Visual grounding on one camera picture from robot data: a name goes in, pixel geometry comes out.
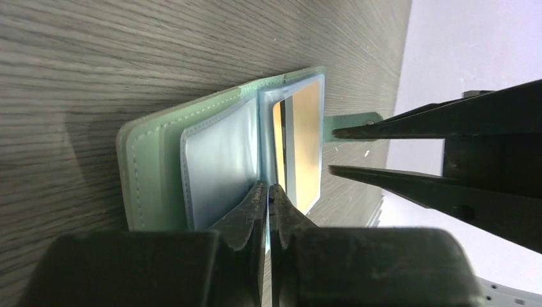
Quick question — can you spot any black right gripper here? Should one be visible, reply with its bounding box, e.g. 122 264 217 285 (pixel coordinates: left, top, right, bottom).
329 80 541 253

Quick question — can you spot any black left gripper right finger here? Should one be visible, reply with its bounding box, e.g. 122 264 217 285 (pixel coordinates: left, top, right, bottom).
268 185 483 306

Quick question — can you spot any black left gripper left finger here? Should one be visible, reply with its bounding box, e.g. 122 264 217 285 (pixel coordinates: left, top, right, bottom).
18 181 268 306

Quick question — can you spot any green card holder wallet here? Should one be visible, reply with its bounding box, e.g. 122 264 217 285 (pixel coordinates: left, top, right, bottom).
116 67 382 231

